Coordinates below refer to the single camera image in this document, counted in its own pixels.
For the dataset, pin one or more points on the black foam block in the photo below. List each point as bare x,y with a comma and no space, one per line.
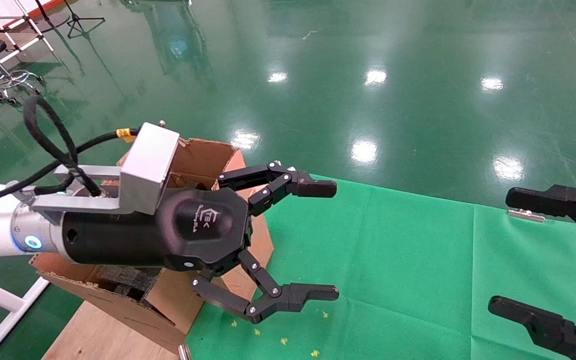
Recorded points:
128,282

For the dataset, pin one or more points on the black round base stand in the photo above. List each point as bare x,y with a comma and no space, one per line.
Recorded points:
53,20

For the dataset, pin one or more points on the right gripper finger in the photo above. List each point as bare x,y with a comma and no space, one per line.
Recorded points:
548,325
568,202

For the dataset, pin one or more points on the white frame table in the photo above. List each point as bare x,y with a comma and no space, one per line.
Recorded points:
28,20

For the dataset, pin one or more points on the large open brown carton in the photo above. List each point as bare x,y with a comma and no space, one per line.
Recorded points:
203,157

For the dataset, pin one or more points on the black tripod stand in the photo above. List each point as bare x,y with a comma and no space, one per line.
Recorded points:
79,21

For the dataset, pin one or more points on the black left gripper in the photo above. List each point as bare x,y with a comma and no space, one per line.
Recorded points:
203,225

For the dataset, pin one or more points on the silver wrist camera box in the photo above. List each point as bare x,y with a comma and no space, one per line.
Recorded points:
148,165

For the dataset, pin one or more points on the green table cloth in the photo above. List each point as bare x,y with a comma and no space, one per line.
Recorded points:
408,270

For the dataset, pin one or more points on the white metal frame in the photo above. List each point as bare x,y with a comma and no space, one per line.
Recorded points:
8,300

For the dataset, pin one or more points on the silver metal cloth clip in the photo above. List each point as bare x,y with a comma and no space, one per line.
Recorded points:
527,215
184,352

